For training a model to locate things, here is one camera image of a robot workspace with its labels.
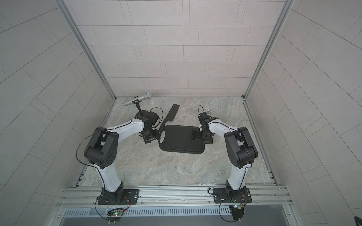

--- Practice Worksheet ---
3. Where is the black knife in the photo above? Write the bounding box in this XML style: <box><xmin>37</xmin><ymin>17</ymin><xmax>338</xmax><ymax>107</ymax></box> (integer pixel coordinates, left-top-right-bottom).
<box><xmin>159</xmin><ymin>104</ymin><xmax>180</xmax><ymax>132</ymax></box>

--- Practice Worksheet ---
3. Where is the black cutting board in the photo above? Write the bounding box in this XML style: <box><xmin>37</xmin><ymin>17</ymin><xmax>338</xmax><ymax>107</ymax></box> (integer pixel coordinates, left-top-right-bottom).
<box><xmin>158</xmin><ymin>125</ymin><xmax>205</xmax><ymax>154</ymax></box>

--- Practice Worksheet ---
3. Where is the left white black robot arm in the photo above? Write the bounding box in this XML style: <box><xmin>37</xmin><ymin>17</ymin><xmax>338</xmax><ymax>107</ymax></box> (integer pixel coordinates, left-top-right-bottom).
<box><xmin>84</xmin><ymin>110</ymin><xmax>161</xmax><ymax>205</ymax></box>

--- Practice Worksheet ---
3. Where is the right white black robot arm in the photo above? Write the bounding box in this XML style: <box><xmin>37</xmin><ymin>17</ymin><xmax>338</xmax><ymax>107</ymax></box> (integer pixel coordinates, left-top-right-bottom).
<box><xmin>192</xmin><ymin>112</ymin><xmax>258</xmax><ymax>203</ymax></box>

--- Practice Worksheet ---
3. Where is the right circuit board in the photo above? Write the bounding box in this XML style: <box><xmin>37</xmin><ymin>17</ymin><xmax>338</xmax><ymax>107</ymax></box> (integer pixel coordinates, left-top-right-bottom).
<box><xmin>229</xmin><ymin>205</ymin><xmax>245</xmax><ymax>221</ymax></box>

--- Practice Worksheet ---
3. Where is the left green circuit board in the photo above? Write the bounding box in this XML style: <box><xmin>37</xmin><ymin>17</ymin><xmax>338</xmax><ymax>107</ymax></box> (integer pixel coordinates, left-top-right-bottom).
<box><xmin>107</xmin><ymin>208</ymin><xmax>124</xmax><ymax>221</ymax></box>

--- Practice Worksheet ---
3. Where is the silver microphone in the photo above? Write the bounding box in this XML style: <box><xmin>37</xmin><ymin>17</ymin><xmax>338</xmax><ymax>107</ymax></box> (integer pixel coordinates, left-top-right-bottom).
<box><xmin>122</xmin><ymin>91</ymin><xmax>153</xmax><ymax>106</ymax></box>

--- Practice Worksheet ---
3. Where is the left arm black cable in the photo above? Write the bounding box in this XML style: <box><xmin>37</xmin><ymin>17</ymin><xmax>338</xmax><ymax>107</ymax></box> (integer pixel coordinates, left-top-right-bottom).
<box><xmin>149</xmin><ymin>107</ymin><xmax>164</xmax><ymax>128</ymax></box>

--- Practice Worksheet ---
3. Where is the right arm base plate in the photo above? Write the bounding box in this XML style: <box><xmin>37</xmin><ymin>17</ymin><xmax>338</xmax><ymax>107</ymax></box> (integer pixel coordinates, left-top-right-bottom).
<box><xmin>209</xmin><ymin>186</ymin><xmax>252</xmax><ymax>204</ymax></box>

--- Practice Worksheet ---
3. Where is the white slotted cable duct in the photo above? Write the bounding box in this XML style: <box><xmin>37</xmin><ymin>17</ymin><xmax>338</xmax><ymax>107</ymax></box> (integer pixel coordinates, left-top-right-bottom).
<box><xmin>63</xmin><ymin>205</ymin><xmax>231</xmax><ymax>218</ymax></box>

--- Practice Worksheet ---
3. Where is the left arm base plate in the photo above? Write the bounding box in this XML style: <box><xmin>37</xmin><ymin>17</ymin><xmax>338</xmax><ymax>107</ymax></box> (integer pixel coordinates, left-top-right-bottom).
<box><xmin>97</xmin><ymin>188</ymin><xmax>140</xmax><ymax>205</ymax></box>

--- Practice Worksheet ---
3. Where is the aluminium rail frame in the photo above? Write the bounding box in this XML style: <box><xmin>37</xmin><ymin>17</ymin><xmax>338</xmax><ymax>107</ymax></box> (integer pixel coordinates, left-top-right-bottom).
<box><xmin>56</xmin><ymin>184</ymin><xmax>292</xmax><ymax>208</ymax></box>

